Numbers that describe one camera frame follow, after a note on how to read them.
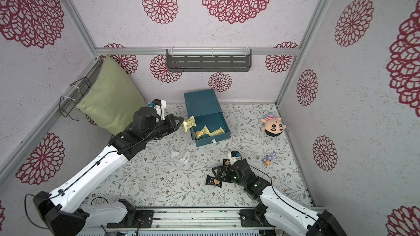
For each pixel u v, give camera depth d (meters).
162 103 0.64
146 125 0.50
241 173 0.64
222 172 0.73
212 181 0.83
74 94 0.76
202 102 0.92
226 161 0.91
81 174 0.42
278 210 0.52
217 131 0.86
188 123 0.72
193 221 0.73
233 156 0.76
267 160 0.90
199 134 0.84
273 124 0.97
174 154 0.94
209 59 0.93
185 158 0.92
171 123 0.60
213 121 0.92
